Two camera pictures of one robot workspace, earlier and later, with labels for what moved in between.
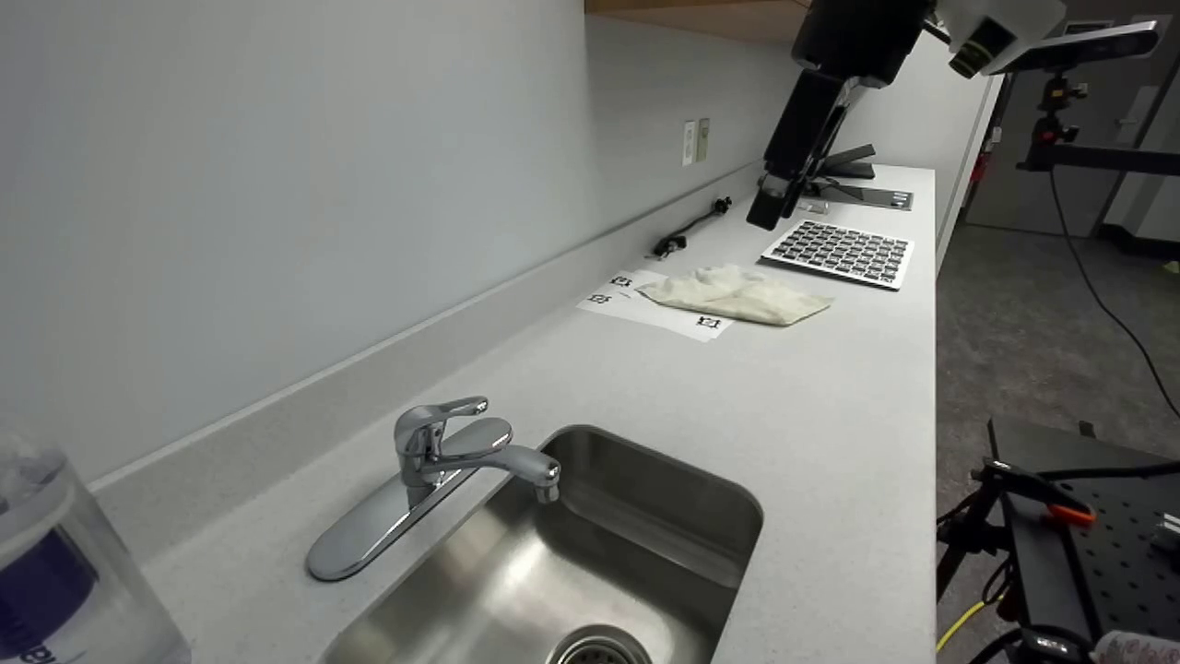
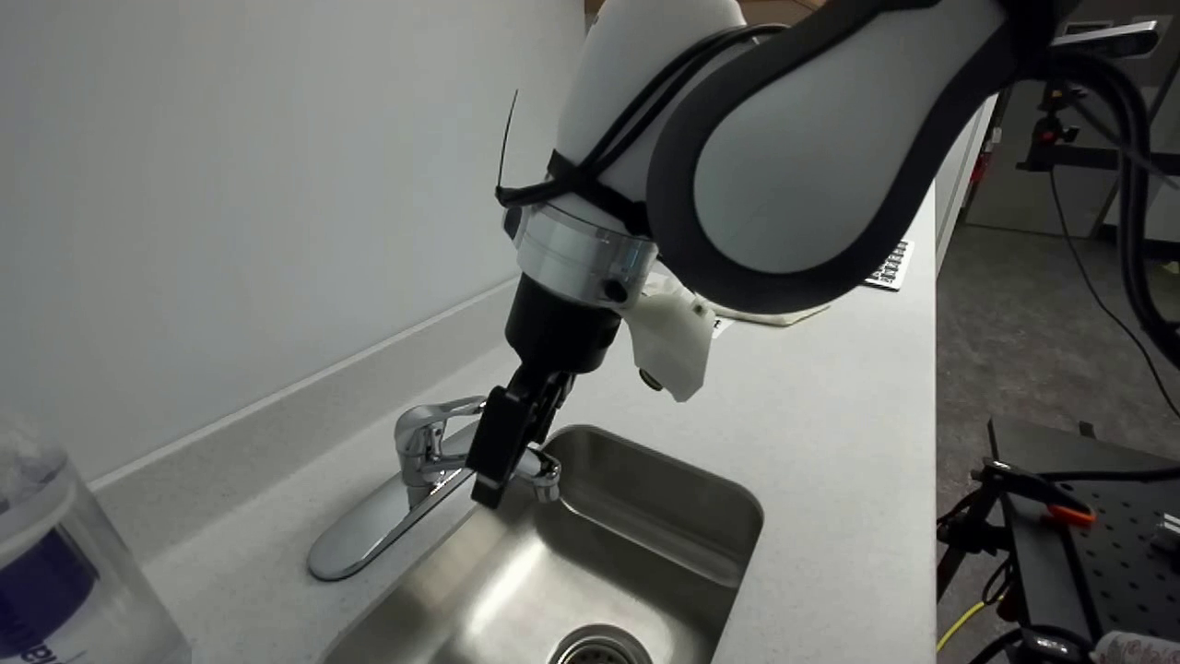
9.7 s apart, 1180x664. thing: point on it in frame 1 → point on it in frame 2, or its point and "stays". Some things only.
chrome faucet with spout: (438, 457) stays
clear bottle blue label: (68, 588) stays
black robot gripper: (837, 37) → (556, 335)
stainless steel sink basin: (636, 560) stays
